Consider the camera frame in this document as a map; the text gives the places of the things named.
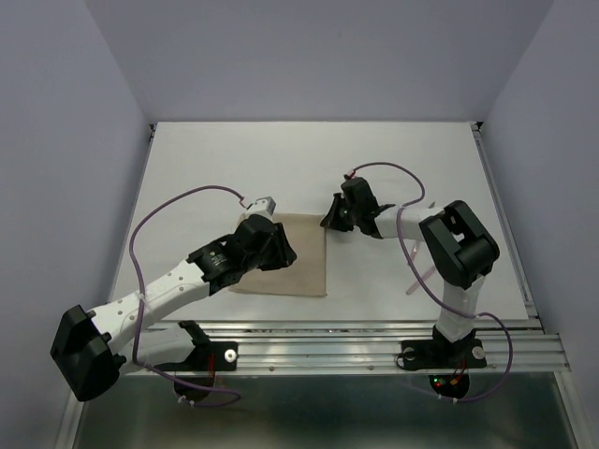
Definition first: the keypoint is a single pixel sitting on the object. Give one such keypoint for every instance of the pink handled fork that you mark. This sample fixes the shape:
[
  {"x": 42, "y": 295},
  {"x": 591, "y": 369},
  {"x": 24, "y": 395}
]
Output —
[{"x": 417, "y": 284}]

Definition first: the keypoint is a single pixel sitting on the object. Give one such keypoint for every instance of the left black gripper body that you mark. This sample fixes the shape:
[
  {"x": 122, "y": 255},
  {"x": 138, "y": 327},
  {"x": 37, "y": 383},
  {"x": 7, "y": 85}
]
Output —
[{"x": 274, "y": 255}]

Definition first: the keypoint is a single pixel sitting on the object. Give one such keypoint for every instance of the aluminium front rail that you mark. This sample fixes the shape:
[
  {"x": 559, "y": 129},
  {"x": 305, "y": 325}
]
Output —
[{"x": 336, "y": 385}]

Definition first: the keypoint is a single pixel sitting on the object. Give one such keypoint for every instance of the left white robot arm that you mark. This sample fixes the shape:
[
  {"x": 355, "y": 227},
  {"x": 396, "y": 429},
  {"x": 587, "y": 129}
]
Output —
[{"x": 92, "y": 349}]

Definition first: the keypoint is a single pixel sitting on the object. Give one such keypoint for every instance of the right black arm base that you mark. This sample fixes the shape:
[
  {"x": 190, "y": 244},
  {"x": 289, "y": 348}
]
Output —
[{"x": 438, "y": 352}]

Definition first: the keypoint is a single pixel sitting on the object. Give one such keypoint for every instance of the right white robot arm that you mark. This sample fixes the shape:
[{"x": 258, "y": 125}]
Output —
[{"x": 462, "y": 250}]

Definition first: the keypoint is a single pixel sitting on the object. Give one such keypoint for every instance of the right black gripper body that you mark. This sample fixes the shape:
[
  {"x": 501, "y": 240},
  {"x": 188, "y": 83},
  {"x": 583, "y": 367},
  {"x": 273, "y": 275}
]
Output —
[{"x": 343, "y": 216}]

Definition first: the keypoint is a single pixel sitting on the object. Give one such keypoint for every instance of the beige cloth napkin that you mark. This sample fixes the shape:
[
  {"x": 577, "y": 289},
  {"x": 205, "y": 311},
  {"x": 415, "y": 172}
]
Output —
[{"x": 307, "y": 276}]

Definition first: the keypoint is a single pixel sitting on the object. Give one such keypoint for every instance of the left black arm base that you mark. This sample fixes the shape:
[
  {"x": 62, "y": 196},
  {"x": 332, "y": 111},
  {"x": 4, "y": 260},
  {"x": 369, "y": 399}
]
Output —
[{"x": 207, "y": 355}]

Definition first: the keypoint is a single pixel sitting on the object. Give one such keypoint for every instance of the pink handled knife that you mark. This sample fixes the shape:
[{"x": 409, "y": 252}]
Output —
[{"x": 414, "y": 252}]

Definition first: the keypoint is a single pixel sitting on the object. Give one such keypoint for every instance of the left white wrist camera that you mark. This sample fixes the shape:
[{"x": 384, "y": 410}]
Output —
[{"x": 264, "y": 206}]

